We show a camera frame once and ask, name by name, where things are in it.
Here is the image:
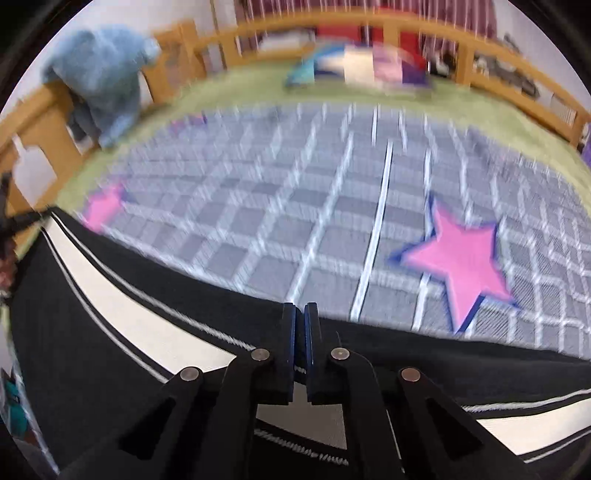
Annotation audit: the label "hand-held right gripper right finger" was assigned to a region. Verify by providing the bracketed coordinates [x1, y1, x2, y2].
[305, 302, 542, 480]

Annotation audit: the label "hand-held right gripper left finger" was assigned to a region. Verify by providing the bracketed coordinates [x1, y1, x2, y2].
[60, 302, 297, 480]

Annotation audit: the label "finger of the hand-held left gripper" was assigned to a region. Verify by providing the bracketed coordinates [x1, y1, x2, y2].
[0, 175, 54, 241]

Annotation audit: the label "black pants with white stripe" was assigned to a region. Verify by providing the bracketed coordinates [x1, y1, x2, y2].
[9, 207, 591, 480]

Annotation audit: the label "checked blanket with pink stars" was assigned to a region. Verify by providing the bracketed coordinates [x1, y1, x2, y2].
[78, 104, 591, 361]

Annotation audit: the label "light blue fleece towel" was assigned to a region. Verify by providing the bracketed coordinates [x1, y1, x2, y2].
[42, 25, 162, 149]

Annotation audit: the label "geometric patterned pillow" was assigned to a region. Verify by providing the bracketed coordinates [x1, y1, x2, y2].
[284, 41, 435, 93]

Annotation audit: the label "red chair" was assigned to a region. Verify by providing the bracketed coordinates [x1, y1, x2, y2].
[369, 21, 428, 70]
[316, 23, 368, 43]

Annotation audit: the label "maroon striped curtain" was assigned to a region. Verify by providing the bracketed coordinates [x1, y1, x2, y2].
[235, 0, 497, 47]

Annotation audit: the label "wooden bed frame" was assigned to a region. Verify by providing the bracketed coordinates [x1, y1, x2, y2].
[0, 11, 587, 241]

